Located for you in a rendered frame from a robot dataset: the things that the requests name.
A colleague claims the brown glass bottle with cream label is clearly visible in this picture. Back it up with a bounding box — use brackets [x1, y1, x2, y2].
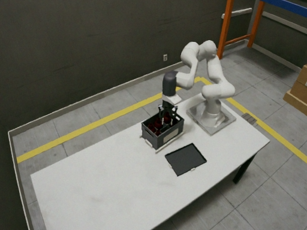
[163, 112, 171, 125]

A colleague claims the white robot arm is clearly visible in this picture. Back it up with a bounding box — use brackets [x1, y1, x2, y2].
[162, 40, 235, 128]

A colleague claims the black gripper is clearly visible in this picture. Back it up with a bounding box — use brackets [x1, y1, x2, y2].
[158, 100, 178, 125]

